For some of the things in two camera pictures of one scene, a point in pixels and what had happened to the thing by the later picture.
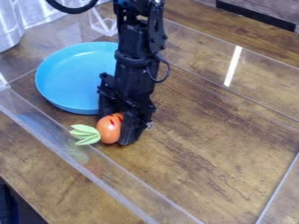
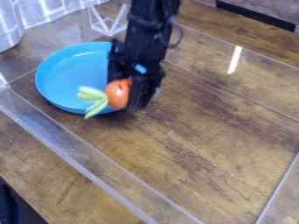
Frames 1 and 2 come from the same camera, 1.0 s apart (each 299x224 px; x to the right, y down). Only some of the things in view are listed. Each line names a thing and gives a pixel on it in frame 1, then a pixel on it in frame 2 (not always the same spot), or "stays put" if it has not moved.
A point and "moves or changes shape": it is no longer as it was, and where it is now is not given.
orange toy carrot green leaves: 107,130 moves or changes shape
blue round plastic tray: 68,75 stays put
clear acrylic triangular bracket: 107,25 stays put
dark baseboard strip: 256,15 stays put
